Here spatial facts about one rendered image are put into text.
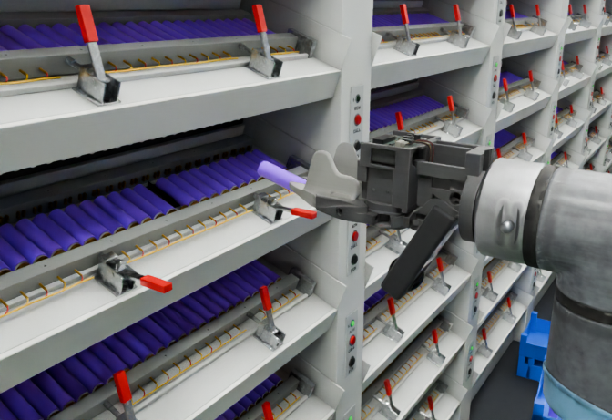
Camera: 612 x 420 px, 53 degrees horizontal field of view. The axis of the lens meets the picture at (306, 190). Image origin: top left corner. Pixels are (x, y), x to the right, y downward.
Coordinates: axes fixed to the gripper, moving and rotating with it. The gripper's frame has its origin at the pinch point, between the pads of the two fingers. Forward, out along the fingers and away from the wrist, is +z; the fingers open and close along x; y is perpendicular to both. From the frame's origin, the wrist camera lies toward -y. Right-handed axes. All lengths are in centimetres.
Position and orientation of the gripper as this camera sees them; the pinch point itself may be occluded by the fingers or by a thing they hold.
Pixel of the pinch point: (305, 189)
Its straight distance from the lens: 68.0
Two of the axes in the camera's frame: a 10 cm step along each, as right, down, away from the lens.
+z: -8.2, -1.7, 5.4
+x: -5.7, 2.3, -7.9
